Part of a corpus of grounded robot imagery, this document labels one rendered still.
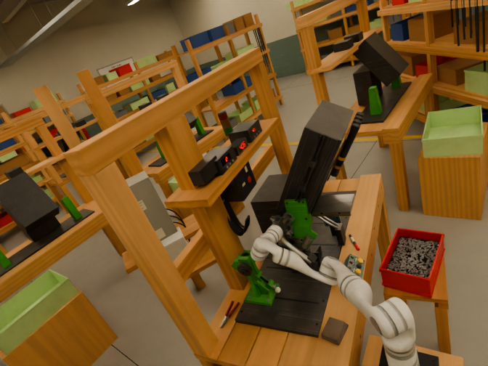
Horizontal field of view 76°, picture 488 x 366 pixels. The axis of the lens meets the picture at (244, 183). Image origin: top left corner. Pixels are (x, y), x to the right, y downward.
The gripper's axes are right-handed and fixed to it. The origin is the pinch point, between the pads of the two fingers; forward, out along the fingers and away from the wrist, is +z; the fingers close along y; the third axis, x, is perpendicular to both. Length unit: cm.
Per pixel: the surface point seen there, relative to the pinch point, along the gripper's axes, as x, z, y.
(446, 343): 2, 10, -95
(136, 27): 291, 810, 883
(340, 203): -15.9, 21.7, -16.0
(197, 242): 24.9, -28.6, 26.1
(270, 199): 3.0, 10.4, 14.1
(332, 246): 6.4, 19.8, -28.2
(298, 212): -5.9, 3.2, -2.0
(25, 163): 437, 204, 496
